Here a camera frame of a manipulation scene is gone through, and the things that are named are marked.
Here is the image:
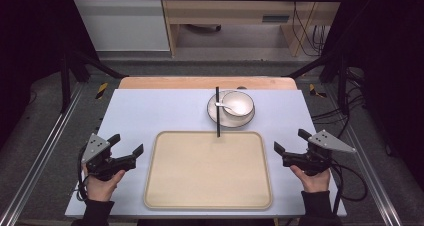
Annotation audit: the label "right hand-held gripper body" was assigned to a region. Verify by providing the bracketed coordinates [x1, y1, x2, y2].
[282, 129, 357, 177]

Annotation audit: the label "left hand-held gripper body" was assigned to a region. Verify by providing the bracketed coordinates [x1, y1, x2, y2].
[80, 133, 138, 182]

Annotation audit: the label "person's right hand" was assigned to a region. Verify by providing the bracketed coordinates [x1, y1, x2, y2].
[289, 164, 332, 194]

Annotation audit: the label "person's left hand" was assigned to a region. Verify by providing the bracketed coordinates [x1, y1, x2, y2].
[85, 169, 127, 203]

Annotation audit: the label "yellow and black tape strip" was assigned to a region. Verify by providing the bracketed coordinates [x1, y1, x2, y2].
[95, 81, 110, 101]
[308, 83, 328, 99]

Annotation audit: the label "white plate with dark rim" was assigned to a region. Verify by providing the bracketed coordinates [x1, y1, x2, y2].
[206, 89, 256, 129]

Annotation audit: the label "white bowl with dark rim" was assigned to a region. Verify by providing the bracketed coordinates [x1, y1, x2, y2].
[221, 90, 255, 118]

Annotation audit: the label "black metal stand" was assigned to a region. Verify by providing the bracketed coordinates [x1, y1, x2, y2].
[59, 48, 129, 114]
[287, 48, 352, 116]

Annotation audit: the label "white ceramic spoon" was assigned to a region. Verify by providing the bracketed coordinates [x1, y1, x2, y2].
[214, 101, 246, 117]

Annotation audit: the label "black chopsticks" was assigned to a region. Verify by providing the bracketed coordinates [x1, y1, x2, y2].
[215, 86, 222, 139]

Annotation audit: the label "beige rectangular tray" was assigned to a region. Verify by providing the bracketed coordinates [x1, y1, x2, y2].
[143, 130, 274, 211]

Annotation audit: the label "wooden table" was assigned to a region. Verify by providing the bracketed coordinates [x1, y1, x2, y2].
[118, 76, 298, 91]

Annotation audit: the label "black curtain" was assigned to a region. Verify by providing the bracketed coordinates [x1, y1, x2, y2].
[0, 0, 100, 150]
[319, 0, 424, 190]

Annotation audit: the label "white cabinet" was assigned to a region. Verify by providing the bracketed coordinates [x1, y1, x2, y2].
[67, 0, 171, 53]

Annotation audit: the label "wooden desk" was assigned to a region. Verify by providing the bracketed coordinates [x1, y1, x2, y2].
[158, 0, 348, 58]

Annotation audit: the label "left hand-held gripper black cable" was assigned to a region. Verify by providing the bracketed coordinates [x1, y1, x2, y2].
[75, 145, 90, 202]

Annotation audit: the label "hand-held gripper black cable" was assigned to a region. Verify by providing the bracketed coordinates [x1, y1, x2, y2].
[75, 145, 90, 202]
[329, 161, 368, 217]

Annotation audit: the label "right hand-held gripper black cable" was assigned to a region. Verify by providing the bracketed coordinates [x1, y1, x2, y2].
[329, 161, 368, 217]

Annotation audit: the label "black floor cables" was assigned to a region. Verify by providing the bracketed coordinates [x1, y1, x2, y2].
[311, 67, 367, 140]

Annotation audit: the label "aluminium rail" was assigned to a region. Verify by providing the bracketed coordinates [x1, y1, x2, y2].
[0, 81, 86, 226]
[323, 84, 405, 226]

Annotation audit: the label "bundle of black cables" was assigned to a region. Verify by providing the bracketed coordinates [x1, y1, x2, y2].
[289, 0, 328, 58]

